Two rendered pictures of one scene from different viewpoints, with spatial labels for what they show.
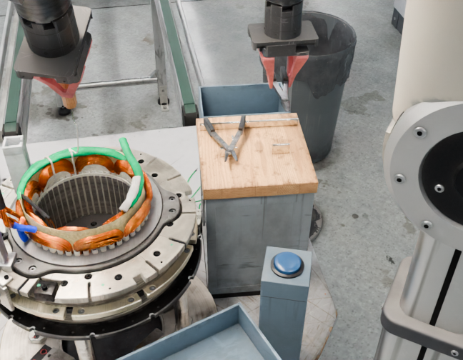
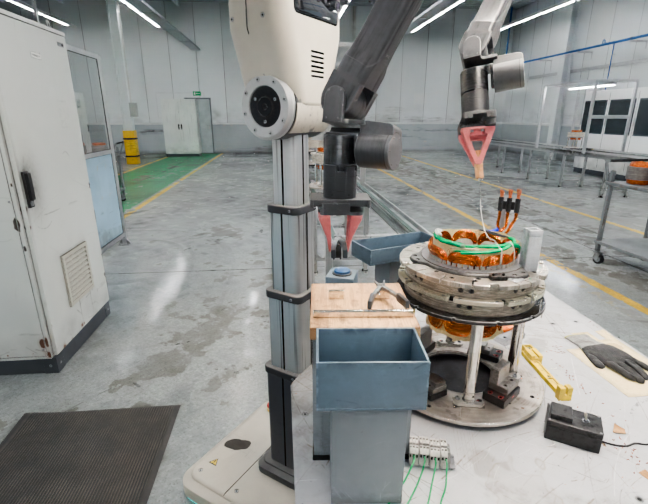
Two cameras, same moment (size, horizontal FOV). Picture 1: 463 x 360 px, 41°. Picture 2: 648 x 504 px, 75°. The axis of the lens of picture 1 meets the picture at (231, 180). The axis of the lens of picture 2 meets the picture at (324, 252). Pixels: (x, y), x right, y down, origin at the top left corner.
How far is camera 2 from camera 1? 1.64 m
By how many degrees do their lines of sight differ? 121
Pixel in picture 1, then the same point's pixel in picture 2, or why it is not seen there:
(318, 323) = (308, 377)
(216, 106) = (403, 389)
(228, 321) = (375, 258)
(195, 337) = (391, 256)
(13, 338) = (525, 369)
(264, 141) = (349, 306)
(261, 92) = (343, 373)
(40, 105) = not seen: outside the picture
